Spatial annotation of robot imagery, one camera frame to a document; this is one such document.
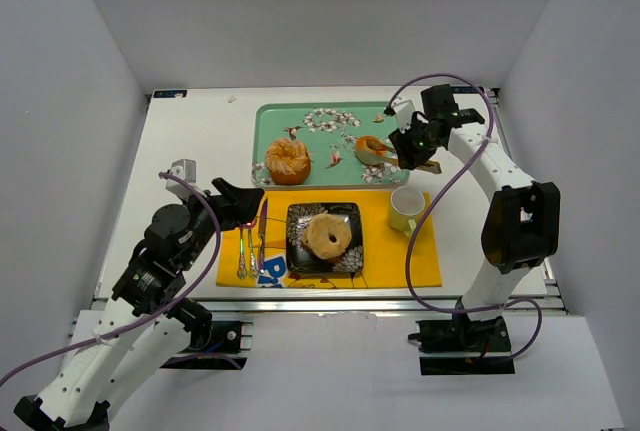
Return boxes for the metal serving tongs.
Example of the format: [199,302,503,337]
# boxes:
[354,135,442,175]

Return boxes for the glazed orange donut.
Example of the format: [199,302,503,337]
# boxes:
[354,135,387,165]

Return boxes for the pale speckled bagel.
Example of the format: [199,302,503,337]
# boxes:
[302,213,352,260]

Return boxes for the brown bread slice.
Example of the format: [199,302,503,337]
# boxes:
[301,231,350,263]

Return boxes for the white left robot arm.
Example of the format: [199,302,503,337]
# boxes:
[14,173,264,430]

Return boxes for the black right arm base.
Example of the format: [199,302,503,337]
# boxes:
[408,315,515,376]

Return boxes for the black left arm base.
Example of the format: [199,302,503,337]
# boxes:
[161,320,253,371]

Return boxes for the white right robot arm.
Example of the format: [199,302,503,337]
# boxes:
[385,85,561,323]

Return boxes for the iridescent knife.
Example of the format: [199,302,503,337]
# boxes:
[258,198,269,275]

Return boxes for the pale green mug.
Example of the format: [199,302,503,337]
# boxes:
[387,186,427,237]

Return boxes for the yellow placemat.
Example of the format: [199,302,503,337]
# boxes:
[215,190,444,291]

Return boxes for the right corner label sticker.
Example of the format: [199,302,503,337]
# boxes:
[451,86,486,94]

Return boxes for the corner label sticker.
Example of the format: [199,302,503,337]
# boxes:
[152,89,187,99]
[451,86,486,94]

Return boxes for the iridescent spoon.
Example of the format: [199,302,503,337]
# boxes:
[248,224,258,281]

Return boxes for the iridescent fork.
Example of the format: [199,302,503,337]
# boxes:
[236,226,248,280]

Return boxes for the sugar-crusted round bun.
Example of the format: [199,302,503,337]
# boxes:
[265,138,311,186]

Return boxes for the green floral tray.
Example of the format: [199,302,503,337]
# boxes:
[251,101,409,189]

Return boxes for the black floral square plate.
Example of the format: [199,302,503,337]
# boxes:
[286,202,364,274]

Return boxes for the left corner label sticker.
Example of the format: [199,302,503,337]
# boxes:
[152,89,187,99]

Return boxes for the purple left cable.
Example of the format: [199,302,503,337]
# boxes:
[0,169,246,387]

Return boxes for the purple cable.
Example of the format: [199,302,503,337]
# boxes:
[387,72,544,363]
[0,169,246,387]

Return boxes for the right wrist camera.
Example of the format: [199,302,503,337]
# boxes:
[384,99,416,133]

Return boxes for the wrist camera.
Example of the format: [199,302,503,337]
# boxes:
[384,99,416,133]
[165,158,197,201]

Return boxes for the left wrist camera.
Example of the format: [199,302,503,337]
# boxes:
[165,158,197,201]

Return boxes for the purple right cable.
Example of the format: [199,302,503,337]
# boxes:
[387,72,544,363]

